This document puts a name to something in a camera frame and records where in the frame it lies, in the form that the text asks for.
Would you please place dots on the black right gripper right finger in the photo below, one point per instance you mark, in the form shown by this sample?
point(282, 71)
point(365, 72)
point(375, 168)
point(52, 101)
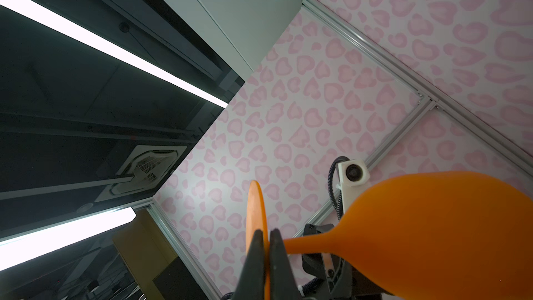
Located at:
point(282, 282)

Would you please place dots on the ceiling air vent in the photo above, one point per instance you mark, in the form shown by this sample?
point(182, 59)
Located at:
point(147, 165)

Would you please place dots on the aluminium frame post back right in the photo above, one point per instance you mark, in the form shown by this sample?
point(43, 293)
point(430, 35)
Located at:
point(498, 142)

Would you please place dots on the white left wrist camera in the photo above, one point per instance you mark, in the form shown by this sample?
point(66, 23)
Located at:
point(354, 180)

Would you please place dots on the orange wine glass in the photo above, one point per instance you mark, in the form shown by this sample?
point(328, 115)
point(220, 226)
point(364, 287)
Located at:
point(444, 235)

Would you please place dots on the aluminium frame post back left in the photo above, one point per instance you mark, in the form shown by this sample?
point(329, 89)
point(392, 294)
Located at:
point(182, 250)

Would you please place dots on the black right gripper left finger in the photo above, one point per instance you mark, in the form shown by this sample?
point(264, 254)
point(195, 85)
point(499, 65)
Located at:
point(251, 285)

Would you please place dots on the ceiling light strip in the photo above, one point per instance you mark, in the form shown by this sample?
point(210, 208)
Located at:
point(44, 16)

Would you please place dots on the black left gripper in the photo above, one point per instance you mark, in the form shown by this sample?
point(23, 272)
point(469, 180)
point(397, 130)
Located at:
point(335, 278)

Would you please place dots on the aluminium frame post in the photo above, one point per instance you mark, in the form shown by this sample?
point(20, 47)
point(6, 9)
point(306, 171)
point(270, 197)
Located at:
point(498, 142)
point(182, 250)

